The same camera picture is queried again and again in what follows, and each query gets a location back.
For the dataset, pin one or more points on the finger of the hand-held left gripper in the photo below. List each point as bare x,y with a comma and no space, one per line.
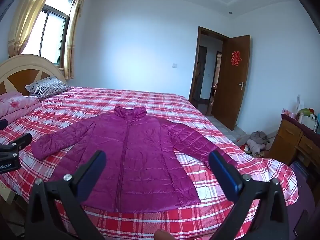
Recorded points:
17,142
3,124

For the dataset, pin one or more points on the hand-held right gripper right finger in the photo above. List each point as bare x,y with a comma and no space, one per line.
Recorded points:
223,171

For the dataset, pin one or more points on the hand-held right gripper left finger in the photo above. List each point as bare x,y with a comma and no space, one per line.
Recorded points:
99,166

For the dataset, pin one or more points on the purple puffer jacket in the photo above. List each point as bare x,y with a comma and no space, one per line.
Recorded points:
140,155

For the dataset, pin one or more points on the pile of clothes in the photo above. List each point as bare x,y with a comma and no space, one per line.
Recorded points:
257,140

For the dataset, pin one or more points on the person's right hand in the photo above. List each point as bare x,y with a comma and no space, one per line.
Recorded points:
163,235

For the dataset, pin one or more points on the pink floral folded quilt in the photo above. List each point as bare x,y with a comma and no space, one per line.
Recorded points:
17,105

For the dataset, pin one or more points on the striped pillow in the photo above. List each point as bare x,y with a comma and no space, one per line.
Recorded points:
47,87

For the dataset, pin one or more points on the wooden bed headboard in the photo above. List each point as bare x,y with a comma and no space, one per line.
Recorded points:
22,65

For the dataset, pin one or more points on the red plaid bed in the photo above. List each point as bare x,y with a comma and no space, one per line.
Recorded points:
200,110

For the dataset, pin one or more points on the brown wooden door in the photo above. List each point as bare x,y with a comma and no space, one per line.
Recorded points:
232,102

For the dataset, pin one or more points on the wooden desk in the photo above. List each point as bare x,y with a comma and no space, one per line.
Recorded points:
287,135

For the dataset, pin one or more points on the pink box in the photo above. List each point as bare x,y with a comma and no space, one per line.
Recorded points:
288,112

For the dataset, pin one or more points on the white bag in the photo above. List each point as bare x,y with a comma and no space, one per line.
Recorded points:
310,123

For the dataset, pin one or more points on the green and yellow toy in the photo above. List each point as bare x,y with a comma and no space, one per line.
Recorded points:
306,112

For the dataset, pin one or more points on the window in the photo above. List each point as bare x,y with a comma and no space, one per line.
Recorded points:
52,30

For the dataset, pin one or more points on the red paper door decoration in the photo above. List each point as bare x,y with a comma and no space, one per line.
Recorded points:
236,58

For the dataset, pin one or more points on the brown door frame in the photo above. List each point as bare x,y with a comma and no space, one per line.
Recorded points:
196,55

